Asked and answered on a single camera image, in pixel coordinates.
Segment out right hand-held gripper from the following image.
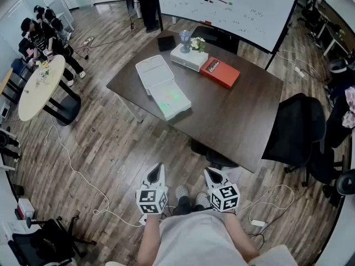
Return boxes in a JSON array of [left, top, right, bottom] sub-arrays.
[[204, 167, 240, 213]]

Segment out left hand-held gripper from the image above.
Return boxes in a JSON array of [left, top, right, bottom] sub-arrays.
[[135, 162, 169, 216]]

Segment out small green package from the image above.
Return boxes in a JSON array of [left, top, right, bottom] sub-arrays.
[[158, 91, 180, 111]]

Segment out white container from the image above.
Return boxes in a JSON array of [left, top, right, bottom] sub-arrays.
[[135, 54, 192, 122]]

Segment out person's right forearm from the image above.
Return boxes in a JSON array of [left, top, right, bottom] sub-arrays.
[[221, 211, 260, 261]]

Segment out person's left forearm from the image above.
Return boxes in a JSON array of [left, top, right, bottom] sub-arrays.
[[136, 213, 165, 266]]

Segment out black stool base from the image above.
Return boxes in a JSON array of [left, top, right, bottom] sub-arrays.
[[190, 139, 240, 169]]

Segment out person's right grey shoe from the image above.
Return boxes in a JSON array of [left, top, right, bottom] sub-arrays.
[[194, 191, 210, 207]]

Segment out person's grey shoe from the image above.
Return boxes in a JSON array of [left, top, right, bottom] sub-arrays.
[[194, 191, 210, 207], [175, 185, 190, 202]]

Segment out person's left grey shoe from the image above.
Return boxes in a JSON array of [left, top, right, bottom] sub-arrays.
[[175, 185, 190, 202]]

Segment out person's black trouser legs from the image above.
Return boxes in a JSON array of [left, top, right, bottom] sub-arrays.
[[172, 195, 213, 216]]

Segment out person's grey shirt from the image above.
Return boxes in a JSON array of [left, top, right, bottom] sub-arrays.
[[151, 211, 251, 266]]

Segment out grey table leg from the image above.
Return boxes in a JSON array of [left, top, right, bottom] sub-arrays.
[[121, 97, 144, 124]]

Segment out black mesh office chair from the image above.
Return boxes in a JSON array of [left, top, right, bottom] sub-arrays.
[[261, 93, 345, 188]]

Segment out red book box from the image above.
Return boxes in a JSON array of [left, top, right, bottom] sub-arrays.
[[199, 56, 241, 90]]

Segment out white drawer box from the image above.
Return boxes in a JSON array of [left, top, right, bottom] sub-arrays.
[[170, 43, 210, 73]]

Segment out black square box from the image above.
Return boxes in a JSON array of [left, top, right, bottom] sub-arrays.
[[157, 35, 177, 53]]

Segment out white flower pot plant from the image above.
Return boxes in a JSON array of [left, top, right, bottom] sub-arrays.
[[189, 36, 207, 53]]

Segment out blue lantern ornament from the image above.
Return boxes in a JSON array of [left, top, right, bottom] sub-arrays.
[[178, 30, 192, 54]]

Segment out black swivel chair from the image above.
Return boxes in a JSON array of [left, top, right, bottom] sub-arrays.
[[7, 216, 97, 266]]

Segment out red and white box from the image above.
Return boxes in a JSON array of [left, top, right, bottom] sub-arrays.
[[14, 198, 36, 221]]

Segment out round beige table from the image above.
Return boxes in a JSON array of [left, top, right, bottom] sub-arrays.
[[18, 54, 82, 127]]

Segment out pink patterned cloth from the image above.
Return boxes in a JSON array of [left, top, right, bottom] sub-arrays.
[[341, 86, 355, 129]]

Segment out black and white headset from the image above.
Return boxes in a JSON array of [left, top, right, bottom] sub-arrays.
[[328, 58, 355, 75]]

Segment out large whiteboard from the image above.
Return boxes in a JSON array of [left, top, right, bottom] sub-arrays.
[[155, 0, 305, 71]]

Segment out white framed desk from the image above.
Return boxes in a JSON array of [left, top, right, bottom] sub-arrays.
[[315, 0, 355, 57]]

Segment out white looped cable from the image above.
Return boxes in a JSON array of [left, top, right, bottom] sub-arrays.
[[235, 184, 296, 222]]

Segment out long white floor cable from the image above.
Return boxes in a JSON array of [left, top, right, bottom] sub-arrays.
[[43, 124, 145, 228]]

